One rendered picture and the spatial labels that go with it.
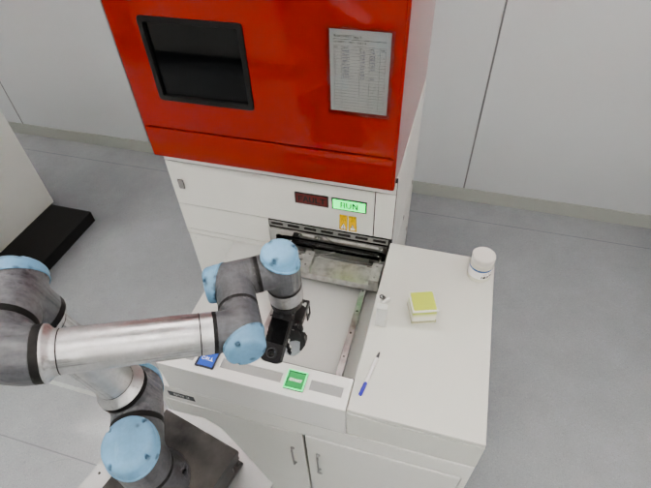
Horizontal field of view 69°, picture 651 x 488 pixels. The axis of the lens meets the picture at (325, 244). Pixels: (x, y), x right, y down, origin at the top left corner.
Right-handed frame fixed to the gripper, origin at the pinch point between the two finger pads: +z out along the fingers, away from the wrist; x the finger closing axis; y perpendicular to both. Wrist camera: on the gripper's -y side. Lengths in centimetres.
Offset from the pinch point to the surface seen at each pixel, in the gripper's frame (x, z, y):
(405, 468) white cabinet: -33, 41, -4
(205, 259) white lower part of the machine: 62, 44, 59
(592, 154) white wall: -111, 63, 207
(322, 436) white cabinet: -8.0, 34.8, -4.0
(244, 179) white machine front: 36, -3, 59
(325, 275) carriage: 5, 23, 45
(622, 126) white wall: -119, 43, 207
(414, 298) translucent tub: -26.6, 7.3, 30.7
